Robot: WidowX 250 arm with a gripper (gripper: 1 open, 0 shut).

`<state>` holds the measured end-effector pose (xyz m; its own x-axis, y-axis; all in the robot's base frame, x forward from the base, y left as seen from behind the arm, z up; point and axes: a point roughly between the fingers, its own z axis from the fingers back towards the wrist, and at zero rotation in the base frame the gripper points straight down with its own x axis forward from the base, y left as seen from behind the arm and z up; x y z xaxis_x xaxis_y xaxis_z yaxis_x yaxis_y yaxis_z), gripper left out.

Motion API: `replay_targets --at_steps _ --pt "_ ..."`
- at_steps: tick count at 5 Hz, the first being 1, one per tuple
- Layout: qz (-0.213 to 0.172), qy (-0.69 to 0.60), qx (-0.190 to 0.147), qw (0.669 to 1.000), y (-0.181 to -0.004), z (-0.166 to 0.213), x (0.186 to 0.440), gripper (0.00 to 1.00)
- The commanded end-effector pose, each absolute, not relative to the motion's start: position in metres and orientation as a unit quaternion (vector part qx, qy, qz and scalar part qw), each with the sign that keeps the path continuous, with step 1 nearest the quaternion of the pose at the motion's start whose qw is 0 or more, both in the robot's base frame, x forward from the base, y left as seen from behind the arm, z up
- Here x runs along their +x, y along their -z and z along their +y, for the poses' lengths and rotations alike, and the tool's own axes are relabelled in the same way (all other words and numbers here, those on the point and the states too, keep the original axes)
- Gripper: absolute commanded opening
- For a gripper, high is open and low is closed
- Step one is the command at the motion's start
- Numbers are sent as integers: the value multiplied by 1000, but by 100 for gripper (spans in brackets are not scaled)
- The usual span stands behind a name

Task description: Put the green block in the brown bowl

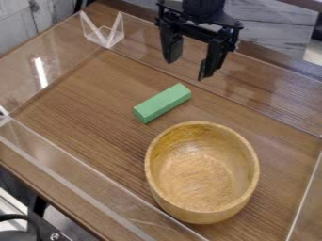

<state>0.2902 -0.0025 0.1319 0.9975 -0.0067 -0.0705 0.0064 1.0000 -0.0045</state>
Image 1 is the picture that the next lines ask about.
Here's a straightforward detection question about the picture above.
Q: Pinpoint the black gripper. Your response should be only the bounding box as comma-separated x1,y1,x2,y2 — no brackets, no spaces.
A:
157,0,245,81

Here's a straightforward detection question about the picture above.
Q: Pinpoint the green rectangular block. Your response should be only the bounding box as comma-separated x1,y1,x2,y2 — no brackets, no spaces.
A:
134,83,193,123

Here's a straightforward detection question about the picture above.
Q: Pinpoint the brown wooden bowl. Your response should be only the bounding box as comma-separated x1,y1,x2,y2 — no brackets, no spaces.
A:
144,121,261,224

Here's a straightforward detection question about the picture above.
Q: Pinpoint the clear acrylic corner bracket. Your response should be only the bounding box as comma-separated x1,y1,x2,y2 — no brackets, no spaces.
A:
79,11,124,49

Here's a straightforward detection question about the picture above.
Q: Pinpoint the clear acrylic front wall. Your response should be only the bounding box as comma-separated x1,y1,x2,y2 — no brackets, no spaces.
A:
0,117,207,241

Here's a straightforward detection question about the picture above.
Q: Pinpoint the black table leg bracket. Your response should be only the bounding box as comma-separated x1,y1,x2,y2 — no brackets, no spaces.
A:
28,196,72,241

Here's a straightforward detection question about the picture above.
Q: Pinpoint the black cable under table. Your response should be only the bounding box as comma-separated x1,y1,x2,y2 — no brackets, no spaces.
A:
0,214,43,241

